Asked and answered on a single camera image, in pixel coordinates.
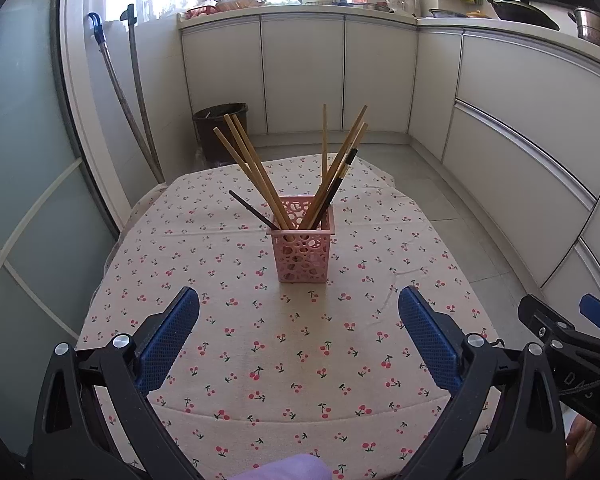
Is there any cherry print tablecloth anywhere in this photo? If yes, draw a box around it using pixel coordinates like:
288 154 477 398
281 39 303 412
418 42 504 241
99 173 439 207
75 152 501 480

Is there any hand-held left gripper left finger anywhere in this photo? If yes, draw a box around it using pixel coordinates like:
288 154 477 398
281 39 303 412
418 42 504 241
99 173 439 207
32 286 201 480

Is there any mop pole with black grip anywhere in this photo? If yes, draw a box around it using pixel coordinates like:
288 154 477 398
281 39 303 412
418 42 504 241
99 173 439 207
121 4 167 183

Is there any dark brown trash bin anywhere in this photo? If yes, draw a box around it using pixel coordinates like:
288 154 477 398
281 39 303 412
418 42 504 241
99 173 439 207
192 103 249 166

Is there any wooden chopstick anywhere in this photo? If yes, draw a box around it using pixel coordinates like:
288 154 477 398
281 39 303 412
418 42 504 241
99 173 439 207
300 105 369 231
310 121 370 227
321 104 329 201
213 127 287 231
231 113 292 228
223 114 290 231

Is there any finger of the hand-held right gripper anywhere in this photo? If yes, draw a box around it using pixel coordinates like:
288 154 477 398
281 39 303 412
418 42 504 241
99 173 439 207
579 294 600 336
517 294 600 376

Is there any pink perforated utensil basket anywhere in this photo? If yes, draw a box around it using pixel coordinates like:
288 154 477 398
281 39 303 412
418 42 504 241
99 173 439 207
267 197 337 285

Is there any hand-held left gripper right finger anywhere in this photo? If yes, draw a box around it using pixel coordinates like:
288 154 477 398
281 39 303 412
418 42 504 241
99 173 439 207
397 286 568 480

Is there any stainless steel pot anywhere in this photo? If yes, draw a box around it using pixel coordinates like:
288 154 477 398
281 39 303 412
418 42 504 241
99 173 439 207
567 6 600 51

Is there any person's right hand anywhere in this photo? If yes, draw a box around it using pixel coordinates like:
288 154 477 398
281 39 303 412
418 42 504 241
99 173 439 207
565 417 600 468

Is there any black wok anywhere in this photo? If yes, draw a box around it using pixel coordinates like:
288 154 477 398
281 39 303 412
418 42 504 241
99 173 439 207
452 0 561 31

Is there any white kitchen cabinet unit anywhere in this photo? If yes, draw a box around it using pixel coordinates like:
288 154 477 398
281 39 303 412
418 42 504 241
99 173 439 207
177 2 600 321

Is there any black chopstick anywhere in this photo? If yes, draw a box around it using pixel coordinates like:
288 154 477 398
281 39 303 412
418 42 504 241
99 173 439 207
314 148 357 226
228 189 280 232

